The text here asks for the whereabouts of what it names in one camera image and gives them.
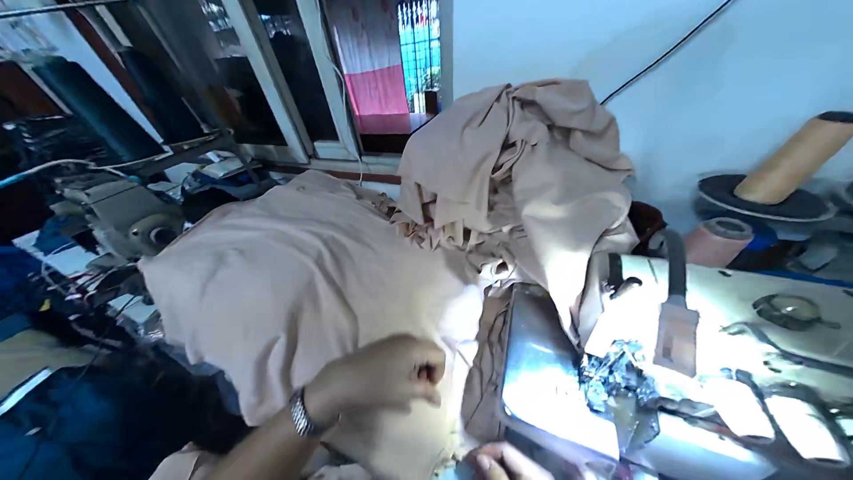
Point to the person's left hand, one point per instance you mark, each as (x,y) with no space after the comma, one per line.
(373,377)

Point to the person's right hand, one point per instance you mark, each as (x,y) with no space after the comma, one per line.
(510,461)

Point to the person's right fingers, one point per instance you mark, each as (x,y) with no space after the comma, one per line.
(496,460)

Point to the person's left fingers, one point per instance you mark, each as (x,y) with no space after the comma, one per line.
(430,373)

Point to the large beige fabric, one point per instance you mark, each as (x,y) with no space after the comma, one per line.
(293,286)

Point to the person's left forearm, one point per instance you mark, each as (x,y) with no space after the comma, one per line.
(266,450)

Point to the brown gathered fabric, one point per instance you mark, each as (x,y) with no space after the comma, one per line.
(483,380)

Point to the heap of beige fabric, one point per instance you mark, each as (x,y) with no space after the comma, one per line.
(566,173)

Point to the white overlock sewing machine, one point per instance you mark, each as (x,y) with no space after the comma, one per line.
(706,293)

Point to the pink and grey curtain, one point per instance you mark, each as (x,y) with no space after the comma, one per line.
(373,80)

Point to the pile of dark blue fabric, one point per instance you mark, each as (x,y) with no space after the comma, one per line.
(126,413)

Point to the window with metal bars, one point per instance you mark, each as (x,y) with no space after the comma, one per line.
(420,46)

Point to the black round spool disc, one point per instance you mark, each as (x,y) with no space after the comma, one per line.
(716,193)

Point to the beige sewing machine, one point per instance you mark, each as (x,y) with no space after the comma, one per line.
(123,206)

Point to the dark navy fabric roll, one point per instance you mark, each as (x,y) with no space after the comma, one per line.
(160,93)

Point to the tan thread cone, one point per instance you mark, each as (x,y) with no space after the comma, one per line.
(790,163)

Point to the dark teal fabric roll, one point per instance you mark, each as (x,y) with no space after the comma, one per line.
(93,106)

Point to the window with grey frame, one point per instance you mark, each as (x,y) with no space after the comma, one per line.
(270,73)

